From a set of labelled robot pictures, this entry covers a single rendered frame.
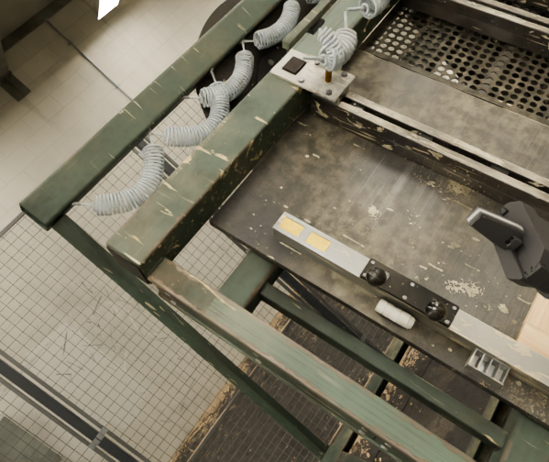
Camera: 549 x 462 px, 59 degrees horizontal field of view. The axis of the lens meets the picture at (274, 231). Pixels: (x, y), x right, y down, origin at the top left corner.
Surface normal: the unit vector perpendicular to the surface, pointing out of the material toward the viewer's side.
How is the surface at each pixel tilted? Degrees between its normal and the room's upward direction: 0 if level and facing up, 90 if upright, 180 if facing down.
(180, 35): 90
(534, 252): 16
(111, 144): 90
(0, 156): 90
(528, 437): 58
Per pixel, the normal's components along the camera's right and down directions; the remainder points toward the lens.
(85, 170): 0.40, -0.16
